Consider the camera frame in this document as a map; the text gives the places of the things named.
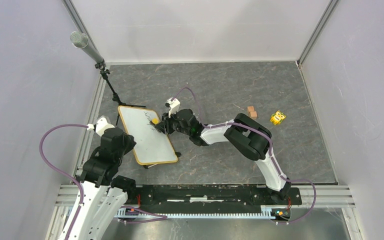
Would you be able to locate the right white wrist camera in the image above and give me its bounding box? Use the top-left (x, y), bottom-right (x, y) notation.
top-left (165, 97), bottom-right (181, 118)

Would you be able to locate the purple cable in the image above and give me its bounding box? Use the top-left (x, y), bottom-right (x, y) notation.
top-left (39, 123), bottom-right (92, 240)
top-left (173, 87), bottom-right (317, 225)

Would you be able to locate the yellow framed whiteboard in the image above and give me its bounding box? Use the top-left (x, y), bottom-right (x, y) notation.
top-left (118, 106), bottom-right (179, 166)

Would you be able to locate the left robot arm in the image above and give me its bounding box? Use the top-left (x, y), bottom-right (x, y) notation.
top-left (59, 127), bottom-right (137, 240)

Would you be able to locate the black microphone tripod stand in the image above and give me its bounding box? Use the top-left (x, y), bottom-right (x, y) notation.
top-left (94, 61), bottom-right (146, 109)

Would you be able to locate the wooden cube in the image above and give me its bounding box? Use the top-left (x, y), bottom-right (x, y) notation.
top-left (246, 106), bottom-right (255, 113)
top-left (248, 111), bottom-right (258, 120)

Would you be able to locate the yellow bone shaped eraser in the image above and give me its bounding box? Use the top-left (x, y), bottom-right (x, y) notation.
top-left (151, 118), bottom-right (160, 125)

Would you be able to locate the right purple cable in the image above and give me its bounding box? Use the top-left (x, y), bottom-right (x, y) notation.
top-left (173, 87), bottom-right (317, 225)

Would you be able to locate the yellow owl toy block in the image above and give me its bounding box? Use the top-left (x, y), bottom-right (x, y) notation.
top-left (270, 110), bottom-right (286, 126)

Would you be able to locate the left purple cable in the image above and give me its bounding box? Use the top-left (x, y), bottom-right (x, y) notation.
top-left (39, 123), bottom-right (92, 240)

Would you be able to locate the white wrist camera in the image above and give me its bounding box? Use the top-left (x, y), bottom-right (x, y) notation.
top-left (165, 97), bottom-right (181, 118)
top-left (86, 115), bottom-right (115, 137)

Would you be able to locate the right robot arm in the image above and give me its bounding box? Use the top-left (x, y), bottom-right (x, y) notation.
top-left (149, 109), bottom-right (291, 204)

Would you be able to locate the silver microphone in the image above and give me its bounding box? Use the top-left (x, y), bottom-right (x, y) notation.
top-left (69, 31), bottom-right (105, 64)

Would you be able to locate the upper wooden cube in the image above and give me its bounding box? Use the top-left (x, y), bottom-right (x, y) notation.
top-left (246, 106), bottom-right (255, 113)

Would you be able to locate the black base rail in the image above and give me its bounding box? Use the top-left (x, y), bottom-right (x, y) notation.
top-left (126, 184), bottom-right (303, 215)

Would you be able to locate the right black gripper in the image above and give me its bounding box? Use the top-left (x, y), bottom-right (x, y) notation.
top-left (155, 109), bottom-right (191, 137)

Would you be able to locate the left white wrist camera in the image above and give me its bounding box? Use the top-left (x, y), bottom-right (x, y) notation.
top-left (86, 115), bottom-right (115, 137)

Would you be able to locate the lower wooden cube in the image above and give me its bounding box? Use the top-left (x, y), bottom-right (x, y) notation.
top-left (248, 111), bottom-right (258, 120)

